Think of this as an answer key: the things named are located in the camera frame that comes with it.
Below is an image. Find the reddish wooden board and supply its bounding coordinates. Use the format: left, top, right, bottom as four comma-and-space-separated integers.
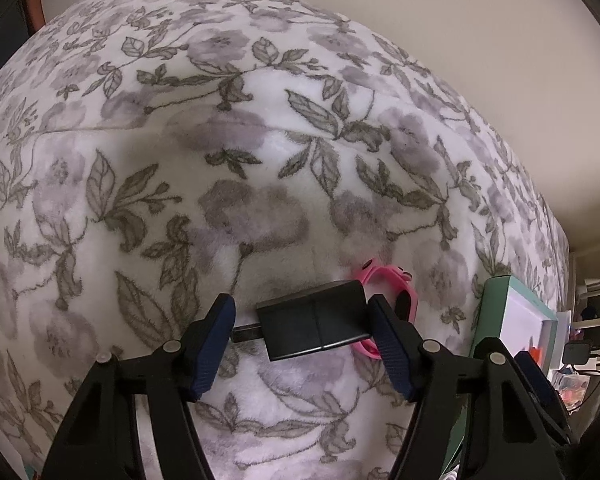
24, 0, 47, 32

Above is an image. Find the black charger plug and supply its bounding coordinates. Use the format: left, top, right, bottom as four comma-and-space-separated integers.
230, 280, 373, 362

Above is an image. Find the white shelf unit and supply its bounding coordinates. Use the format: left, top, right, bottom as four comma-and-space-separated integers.
567, 245, 600, 342

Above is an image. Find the black power adapter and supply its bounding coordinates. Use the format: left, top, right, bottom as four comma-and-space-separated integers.
562, 340, 595, 367

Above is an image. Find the pink kids watch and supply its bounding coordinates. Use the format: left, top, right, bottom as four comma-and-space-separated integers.
352, 259, 420, 360

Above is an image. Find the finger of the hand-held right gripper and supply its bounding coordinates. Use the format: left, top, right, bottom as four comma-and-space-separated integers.
514, 349, 573, 447

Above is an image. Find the floral grey white blanket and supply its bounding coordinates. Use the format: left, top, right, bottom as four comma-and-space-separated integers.
0, 0, 571, 480

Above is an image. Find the dark cabinet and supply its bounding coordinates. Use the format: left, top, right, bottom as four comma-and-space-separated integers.
0, 0, 46, 96

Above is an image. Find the pile of colourful small items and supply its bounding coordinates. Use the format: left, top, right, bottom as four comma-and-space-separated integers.
555, 367, 592, 411

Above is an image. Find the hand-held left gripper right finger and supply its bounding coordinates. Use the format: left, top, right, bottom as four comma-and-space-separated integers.
366, 294, 565, 480

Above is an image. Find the teal tray with white inside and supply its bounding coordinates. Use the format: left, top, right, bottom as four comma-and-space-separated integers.
447, 275, 561, 480

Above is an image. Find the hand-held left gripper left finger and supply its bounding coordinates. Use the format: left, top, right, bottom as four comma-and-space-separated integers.
40, 293, 237, 480

